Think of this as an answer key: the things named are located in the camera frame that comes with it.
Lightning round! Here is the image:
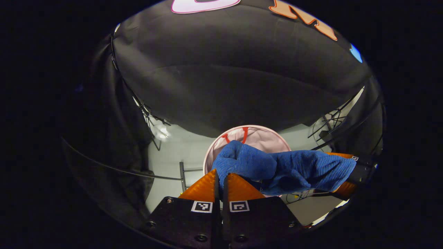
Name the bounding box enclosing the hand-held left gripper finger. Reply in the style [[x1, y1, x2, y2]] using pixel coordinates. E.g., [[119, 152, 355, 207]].
[[145, 169, 221, 249], [223, 173, 304, 249]]

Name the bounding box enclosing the blue corduroy shirt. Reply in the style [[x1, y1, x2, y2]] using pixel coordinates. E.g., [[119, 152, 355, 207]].
[[211, 140, 357, 196]]

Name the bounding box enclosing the pink laundry hamper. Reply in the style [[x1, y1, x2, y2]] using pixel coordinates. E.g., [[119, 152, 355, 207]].
[[203, 124, 293, 198]]

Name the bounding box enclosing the black backdrop stand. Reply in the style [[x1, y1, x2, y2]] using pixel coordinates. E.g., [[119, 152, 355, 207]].
[[110, 33, 172, 151], [307, 93, 364, 150]]

